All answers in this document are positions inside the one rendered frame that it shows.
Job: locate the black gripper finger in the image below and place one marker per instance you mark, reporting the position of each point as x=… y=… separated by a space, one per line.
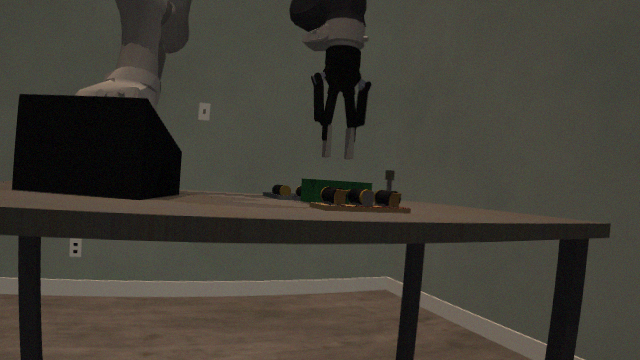
x=326 y=121
x=352 y=112

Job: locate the green open-top box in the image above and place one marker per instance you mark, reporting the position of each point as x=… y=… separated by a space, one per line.
x=311 y=188

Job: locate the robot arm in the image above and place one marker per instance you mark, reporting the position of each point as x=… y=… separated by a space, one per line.
x=142 y=55

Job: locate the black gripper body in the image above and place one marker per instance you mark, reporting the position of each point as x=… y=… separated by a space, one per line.
x=345 y=59

